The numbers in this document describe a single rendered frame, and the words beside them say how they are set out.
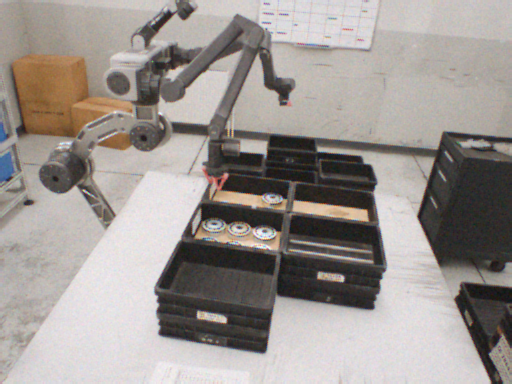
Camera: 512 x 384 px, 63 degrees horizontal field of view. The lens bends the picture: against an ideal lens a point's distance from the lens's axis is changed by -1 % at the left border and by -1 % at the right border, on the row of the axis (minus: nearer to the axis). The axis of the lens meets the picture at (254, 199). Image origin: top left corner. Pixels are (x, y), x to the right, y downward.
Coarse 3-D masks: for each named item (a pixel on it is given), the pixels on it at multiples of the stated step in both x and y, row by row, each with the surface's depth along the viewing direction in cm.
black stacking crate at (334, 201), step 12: (300, 192) 213; (312, 192) 212; (324, 192) 211; (336, 192) 210; (348, 192) 209; (360, 192) 208; (336, 204) 213; (348, 204) 212; (360, 204) 211; (372, 204) 199; (372, 216) 195
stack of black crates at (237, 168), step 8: (240, 152) 319; (248, 152) 319; (224, 160) 323; (232, 160) 323; (240, 160) 322; (248, 160) 322; (256, 160) 321; (264, 160) 310; (232, 168) 294; (240, 168) 295; (248, 168) 319; (256, 168) 320; (208, 176) 300
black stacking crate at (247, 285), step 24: (192, 264) 167; (216, 264) 166; (240, 264) 164; (264, 264) 163; (168, 288) 153; (192, 288) 155; (216, 288) 156; (240, 288) 157; (264, 288) 158; (168, 312) 145; (192, 312) 143; (216, 312) 140; (240, 312) 139
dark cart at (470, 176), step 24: (456, 144) 289; (432, 168) 314; (456, 168) 272; (480, 168) 265; (504, 168) 263; (432, 192) 313; (456, 192) 275; (480, 192) 274; (504, 192) 272; (432, 216) 309; (456, 216) 284; (480, 216) 282; (504, 216) 281; (432, 240) 305; (456, 240) 294; (480, 240) 292; (504, 240) 290; (504, 264) 305
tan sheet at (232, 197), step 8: (216, 192) 217; (224, 192) 218; (232, 192) 218; (216, 200) 210; (224, 200) 211; (232, 200) 211; (240, 200) 212; (248, 200) 212; (256, 200) 213; (280, 208) 208
